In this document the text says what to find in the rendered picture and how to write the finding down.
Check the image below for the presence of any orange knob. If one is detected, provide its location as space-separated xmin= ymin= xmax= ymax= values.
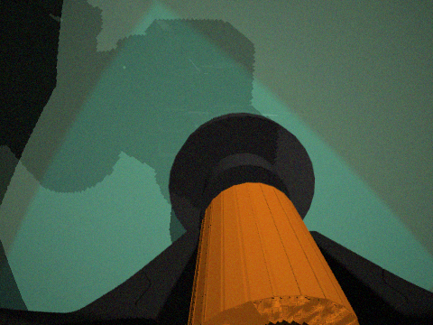
xmin=188 ymin=183 xmax=360 ymax=325

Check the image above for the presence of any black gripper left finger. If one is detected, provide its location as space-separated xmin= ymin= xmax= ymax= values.
xmin=0 ymin=228 xmax=199 ymax=325

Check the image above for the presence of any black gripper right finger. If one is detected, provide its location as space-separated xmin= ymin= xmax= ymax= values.
xmin=309 ymin=231 xmax=433 ymax=325

